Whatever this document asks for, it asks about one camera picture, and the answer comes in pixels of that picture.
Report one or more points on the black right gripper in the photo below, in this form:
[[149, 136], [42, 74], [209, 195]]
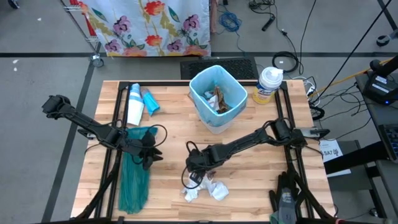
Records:
[[203, 158]]

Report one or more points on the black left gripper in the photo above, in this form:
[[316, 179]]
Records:
[[146, 144]]

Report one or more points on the colourful printed wrapper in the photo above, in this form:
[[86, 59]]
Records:
[[210, 175]]

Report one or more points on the white plastic trash bin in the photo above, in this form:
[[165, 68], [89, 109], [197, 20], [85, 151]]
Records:
[[219, 129]]

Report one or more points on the small white paper scrap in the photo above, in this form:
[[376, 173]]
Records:
[[191, 195]]

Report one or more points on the brown paper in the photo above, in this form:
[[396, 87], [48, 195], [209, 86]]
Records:
[[222, 102]]

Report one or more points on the blue plastic bin liner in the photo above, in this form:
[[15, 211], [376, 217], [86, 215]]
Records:
[[205, 79]]

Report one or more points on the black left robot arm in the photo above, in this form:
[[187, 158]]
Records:
[[93, 127]]

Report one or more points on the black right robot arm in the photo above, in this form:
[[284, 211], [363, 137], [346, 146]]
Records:
[[248, 141]]

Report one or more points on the teal mesh bag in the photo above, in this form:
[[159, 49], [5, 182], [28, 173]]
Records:
[[133, 186]]

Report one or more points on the blue folded bag pack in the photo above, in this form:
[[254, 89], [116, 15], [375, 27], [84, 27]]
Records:
[[150, 101]]

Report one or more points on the white spray bottle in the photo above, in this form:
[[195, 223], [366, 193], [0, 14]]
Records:
[[136, 102]]

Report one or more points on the green cloth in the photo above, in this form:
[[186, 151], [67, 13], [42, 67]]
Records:
[[274, 218]]

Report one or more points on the grey work glove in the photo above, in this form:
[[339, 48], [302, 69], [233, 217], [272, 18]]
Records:
[[286, 202]]

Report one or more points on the yellow white wipes canister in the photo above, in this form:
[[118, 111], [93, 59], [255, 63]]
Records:
[[267, 87]]

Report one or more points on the white printed sheet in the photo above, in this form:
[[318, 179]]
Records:
[[328, 146]]

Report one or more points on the white power strip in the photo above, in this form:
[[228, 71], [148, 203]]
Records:
[[308, 84]]

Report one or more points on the floral print curtain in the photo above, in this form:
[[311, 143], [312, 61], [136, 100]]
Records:
[[149, 28]]

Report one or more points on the black crossbar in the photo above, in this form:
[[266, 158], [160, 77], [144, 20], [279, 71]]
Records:
[[357, 158]]

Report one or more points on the grey desk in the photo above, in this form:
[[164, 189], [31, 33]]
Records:
[[382, 115]]

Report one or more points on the black device box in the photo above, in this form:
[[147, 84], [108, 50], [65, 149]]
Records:
[[377, 90]]

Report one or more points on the black keyboard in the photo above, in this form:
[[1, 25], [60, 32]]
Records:
[[390, 140]]

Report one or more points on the thin black diagonal rod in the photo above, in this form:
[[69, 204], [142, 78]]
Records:
[[356, 46]]

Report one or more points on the black wheel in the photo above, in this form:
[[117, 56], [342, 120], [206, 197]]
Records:
[[14, 3]]

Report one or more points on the black stand leg with caster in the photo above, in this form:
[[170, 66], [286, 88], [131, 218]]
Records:
[[383, 41]]

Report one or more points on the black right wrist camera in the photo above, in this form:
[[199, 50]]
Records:
[[196, 177]]

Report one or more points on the wooden post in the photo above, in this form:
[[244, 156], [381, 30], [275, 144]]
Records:
[[213, 18]]

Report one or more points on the black cylindrical mount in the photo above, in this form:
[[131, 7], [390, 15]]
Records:
[[377, 65]]

